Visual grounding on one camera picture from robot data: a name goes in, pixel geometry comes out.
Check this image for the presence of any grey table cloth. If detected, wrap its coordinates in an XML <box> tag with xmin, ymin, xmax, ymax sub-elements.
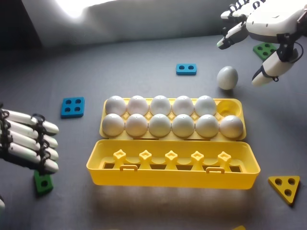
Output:
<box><xmin>0</xmin><ymin>33</ymin><xmax>307</xmax><ymax>230</ymax></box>

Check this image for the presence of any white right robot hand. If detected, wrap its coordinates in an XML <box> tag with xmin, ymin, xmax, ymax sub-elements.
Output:
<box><xmin>217</xmin><ymin>0</ymin><xmax>304</xmax><ymax>87</ymax></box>

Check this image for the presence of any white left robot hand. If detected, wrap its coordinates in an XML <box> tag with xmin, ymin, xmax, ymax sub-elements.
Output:
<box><xmin>0</xmin><ymin>103</ymin><xmax>60</xmax><ymax>216</ymax></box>

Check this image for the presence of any green four-hole square block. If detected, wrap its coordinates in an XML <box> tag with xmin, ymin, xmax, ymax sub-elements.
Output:
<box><xmin>253</xmin><ymin>42</ymin><xmax>280</xmax><ymax>62</ymax></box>

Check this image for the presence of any white toy egg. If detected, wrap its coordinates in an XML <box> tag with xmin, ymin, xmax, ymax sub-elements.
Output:
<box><xmin>150</xmin><ymin>95</ymin><xmax>172</xmax><ymax>115</ymax></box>
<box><xmin>148</xmin><ymin>113</ymin><xmax>172</xmax><ymax>138</ymax></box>
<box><xmin>125</xmin><ymin>113</ymin><xmax>149</xmax><ymax>138</ymax></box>
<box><xmin>172</xmin><ymin>95</ymin><xmax>194</xmax><ymax>115</ymax></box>
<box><xmin>127</xmin><ymin>95</ymin><xmax>149</xmax><ymax>115</ymax></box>
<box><xmin>194</xmin><ymin>95</ymin><xmax>217</xmax><ymax>116</ymax></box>
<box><xmin>105</xmin><ymin>95</ymin><xmax>127</xmax><ymax>115</ymax></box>
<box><xmin>216</xmin><ymin>66</ymin><xmax>239</xmax><ymax>91</ymax></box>
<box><xmin>171</xmin><ymin>114</ymin><xmax>195</xmax><ymax>138</ymax></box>
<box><xmin>195</xmin><ymin>114</ymin><xmax>220</xmax><ymax>138</ymax></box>
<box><xmin>219</xmin><ymin>115</ymin><xmax>244</xmax><ymax>139</ymax></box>
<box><xmin>102</xmin><ymin>113</ymin><xmax>126</xmax><ymax>137</ymax></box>

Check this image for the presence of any blue four-hole square block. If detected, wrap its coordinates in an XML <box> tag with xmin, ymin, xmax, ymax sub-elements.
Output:
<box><xmin>60</xmin><ymin>96</ymin><xmax>85</xmax><ymax>119</ymax></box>

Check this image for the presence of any yellow egg carton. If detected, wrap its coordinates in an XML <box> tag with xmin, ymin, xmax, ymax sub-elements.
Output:
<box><xmin>86</xmin><ymin>97</ymin><xmax>261</xmax><ymax>190</ymax></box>

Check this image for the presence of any green holed block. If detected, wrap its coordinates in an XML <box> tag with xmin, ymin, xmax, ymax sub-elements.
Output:
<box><xmin>33</xmin><ymin>170</ymin><xmax>54</xmax><ymax>195</ymax></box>

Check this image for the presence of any blue two-hole rectangular block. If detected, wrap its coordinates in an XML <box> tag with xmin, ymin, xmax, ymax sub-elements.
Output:
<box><xmin>176</xmin><ymin>63</ymin><xmax>197</xmax><ymax>76</ymax></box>

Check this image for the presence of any yellow three-hole triangular block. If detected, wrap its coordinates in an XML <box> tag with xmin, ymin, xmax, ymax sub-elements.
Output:
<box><xmin>268</xmin><ymin>175</ymin><xmax>301</xmax><ymax>207</ymax></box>

